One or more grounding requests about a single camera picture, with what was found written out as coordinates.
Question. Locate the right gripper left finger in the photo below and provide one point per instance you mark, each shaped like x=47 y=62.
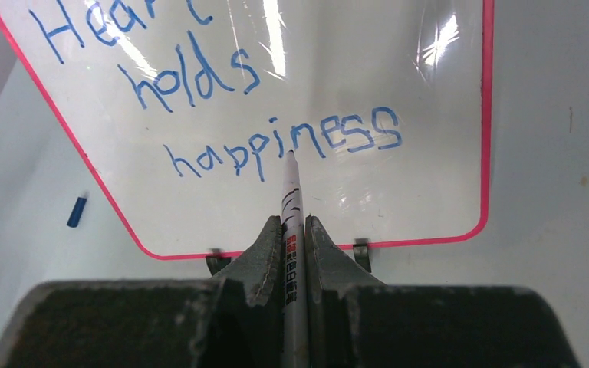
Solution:
x=232 y=319

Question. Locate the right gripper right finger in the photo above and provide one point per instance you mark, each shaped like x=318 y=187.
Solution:
x=356 y=320

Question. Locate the blue capped marker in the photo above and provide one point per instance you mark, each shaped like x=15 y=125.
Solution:
x=295 y=310

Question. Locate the pink framed whiteboard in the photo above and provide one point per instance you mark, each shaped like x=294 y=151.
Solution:
x=184 y=113

